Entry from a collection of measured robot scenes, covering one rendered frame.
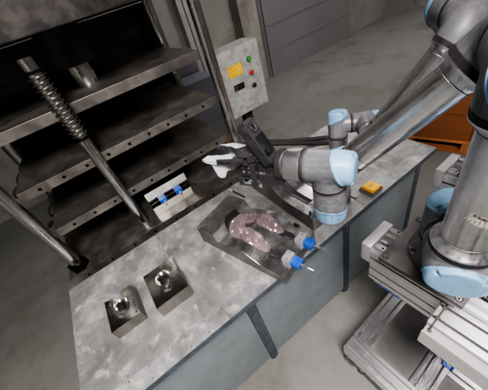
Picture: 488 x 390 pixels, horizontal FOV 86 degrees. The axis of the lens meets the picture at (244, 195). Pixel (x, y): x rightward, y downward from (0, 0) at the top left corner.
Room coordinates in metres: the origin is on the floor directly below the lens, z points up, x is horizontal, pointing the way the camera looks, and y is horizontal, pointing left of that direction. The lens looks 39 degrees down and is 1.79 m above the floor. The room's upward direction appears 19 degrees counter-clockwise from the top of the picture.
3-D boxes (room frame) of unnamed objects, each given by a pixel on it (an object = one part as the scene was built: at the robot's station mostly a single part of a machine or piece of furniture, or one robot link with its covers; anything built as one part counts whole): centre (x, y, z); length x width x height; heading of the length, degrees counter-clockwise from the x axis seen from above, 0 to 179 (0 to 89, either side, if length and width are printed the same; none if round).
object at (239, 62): (1.79, -0.21, 0.74); 0.30 x 0.22 x 1.47; 113
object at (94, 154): (1.26, 0.63, 1.10); 0.05 x 0.05 x 1.30
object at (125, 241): (1.64, 0.61, 0.76); 1.30 x 0.84 x 0.06; 113
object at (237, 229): (0.85, 0.01, 0.90); 0.26 x 0.18 x 0.08; 40
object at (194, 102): (1.69, 0.63, 1.27); 1.10 x 0.74 x 0.05; 113
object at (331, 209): (0.45, -0.20, 1.34); 0.11 x 0.08 x 0.11; 141
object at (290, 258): (0.61, -0.12, 0.86); 0.13 x 0.05 x 0.05; 40
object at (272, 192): (1.06, -0.28, 0.87); 0.50 x 0.26 x 0.14; 23
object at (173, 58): (1.70, 0.63, 1.52); 1.10 x 0.70 x 0.05; 113
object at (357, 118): (0.86, -0.54, 1.23); 0.11 x 0.11 x 0.08; 69
